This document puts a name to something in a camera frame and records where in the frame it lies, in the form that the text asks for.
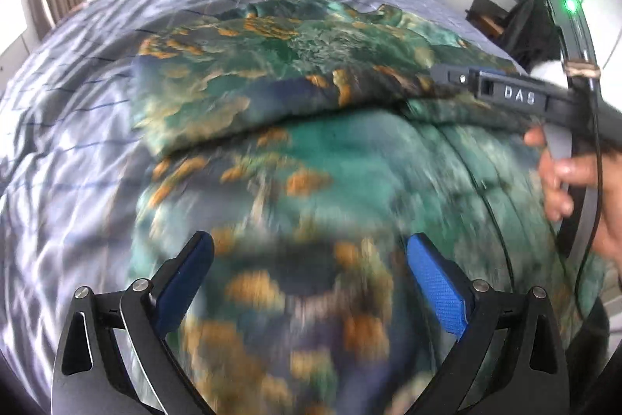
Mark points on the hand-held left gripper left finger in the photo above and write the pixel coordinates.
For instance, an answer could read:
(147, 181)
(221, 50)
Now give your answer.
(184, 281)

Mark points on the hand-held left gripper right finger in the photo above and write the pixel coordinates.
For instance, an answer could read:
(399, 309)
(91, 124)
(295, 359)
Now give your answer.
(440, 286)

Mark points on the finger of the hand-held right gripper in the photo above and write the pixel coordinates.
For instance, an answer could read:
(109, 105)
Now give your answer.
(486, 87)

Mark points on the green printed jacket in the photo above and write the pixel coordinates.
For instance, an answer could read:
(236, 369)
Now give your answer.
(311, 142)

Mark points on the person's right hand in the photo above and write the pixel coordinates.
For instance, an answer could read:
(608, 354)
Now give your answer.
(554, 194)

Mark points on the chair with black jacket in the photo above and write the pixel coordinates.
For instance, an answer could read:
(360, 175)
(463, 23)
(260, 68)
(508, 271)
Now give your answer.
(527, 31)

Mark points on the bed with blue checked sheet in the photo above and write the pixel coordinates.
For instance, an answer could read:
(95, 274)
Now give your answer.
(73, 104)

